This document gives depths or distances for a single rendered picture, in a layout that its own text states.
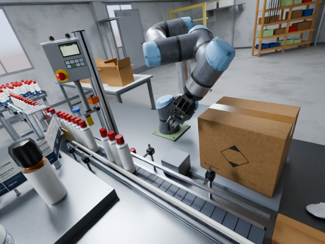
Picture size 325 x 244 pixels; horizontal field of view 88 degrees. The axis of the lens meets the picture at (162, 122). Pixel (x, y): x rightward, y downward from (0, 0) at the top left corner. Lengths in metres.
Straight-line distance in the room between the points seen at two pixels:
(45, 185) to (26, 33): 4.84
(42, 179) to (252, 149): 0.78
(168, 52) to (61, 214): 0.72
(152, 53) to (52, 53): 0.57
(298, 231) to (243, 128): 0.36
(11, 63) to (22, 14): 1.14
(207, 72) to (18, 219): 0.90
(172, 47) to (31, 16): 5.14
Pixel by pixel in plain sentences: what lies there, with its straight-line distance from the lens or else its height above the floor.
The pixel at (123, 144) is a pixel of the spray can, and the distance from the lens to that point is 0.75.
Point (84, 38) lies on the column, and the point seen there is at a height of 1.46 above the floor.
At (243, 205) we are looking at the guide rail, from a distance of 0.61.
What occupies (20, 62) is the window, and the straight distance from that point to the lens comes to 5.33.
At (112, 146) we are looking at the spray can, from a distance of 0.80.
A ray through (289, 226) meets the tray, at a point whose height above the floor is 0.83.
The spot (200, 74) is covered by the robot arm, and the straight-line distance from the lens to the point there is 0.49.
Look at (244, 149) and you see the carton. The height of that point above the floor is 1.04.
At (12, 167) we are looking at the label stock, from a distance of 1.03.
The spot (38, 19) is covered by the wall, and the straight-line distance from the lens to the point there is 5.59.
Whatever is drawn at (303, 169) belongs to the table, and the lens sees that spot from 0.98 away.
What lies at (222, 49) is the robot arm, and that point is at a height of 1.39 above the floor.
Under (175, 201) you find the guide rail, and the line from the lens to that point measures 0.66.
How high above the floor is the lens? 1.45
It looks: 29 degrees down
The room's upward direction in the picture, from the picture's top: 10 degrees counter-clockwise
